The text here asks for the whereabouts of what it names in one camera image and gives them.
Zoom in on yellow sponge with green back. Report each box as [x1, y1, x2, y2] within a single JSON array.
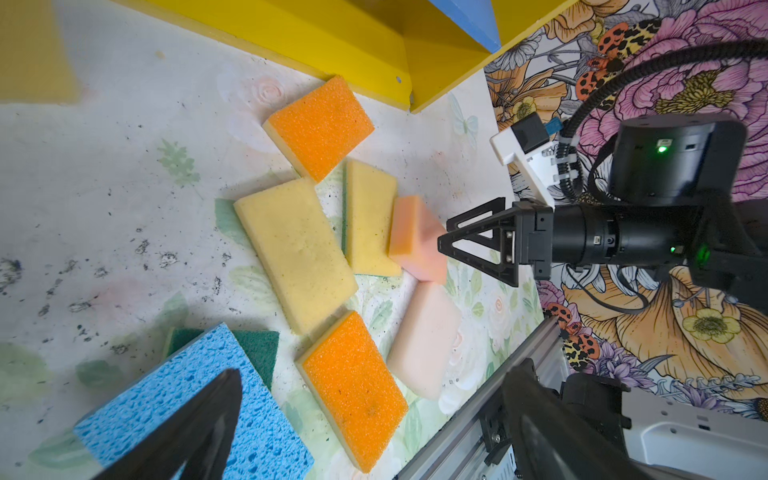
[[344, 160, 402, 277]]

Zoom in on blue cellulose sponge centre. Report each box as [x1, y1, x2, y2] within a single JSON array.
[[74, 324, 314, 479]]

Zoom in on orange sponge near shelf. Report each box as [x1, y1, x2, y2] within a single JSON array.
[[263, 76, 374, 183]]

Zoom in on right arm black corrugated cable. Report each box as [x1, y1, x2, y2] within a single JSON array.
[[554, 38, 768, 202]]

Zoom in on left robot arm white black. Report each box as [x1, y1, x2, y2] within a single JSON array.
[[75, 353, 767, 479]]

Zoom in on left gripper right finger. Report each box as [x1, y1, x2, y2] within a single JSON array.
[[502, 358, 648, 479]]

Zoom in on pale pink sponge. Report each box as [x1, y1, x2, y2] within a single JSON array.
[[387, 282, 461, 401]]

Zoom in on orange sponge front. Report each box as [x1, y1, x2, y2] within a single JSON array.
[[295, 310, 408, 474]]

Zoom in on green scouring pad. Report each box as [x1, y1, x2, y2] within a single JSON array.
[[163, 327, 279, 390]]

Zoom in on yellow wooden two-tier shelf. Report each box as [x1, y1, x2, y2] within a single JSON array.
[[125, 1, 571, 113]]

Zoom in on large yellow sponge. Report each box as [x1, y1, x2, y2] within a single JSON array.
[[234, 178, 358, 337]]

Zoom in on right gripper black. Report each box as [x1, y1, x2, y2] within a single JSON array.
[[437, 197, 554, 287]]

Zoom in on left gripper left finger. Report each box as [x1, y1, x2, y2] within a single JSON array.
[[96, 369, 242, 479]]

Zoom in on aluminium front rail frame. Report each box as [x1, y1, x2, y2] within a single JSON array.
[[395, 319, 568, 479]]

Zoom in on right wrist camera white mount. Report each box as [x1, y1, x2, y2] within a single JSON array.
[[490, 112, 563, 207]]

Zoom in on pink orange sponge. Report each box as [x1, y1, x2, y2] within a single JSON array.
[[388, 196, 447, 285]]

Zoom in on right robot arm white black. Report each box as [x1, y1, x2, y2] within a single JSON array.
[[437, 114, 767, 310]]

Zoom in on small yellow sponge near shelf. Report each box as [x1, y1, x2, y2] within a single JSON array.
[[1, 0, 81, 104]]

